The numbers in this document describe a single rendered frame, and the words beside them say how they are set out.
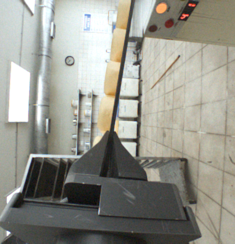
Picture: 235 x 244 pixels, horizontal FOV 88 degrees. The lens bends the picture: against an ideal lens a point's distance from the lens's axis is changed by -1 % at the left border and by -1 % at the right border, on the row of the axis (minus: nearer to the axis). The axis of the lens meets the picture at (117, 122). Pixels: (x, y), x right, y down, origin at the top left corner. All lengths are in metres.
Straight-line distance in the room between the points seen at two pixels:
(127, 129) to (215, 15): 3.34
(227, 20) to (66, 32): 5.12
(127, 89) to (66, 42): 2.75
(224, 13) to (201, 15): 0.08
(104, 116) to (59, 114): 4.51
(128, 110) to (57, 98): 2.47
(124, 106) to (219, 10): 3.29
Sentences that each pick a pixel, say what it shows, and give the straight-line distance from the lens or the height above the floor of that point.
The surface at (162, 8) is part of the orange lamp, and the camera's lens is 0.57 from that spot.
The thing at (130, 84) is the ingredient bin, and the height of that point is 0.36.
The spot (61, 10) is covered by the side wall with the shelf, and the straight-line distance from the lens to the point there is 6.04.
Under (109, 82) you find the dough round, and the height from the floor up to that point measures 0.97.
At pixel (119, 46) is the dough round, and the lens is 0.21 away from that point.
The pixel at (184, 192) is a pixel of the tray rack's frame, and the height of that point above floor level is 0.15.
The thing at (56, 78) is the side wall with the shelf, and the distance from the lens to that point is 4.93.
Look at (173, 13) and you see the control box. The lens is 0.60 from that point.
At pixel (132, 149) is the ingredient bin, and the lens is 3.87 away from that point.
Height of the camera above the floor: 0.97
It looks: 4 degrees down
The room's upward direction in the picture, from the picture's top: 88 degrees counter-clockwise
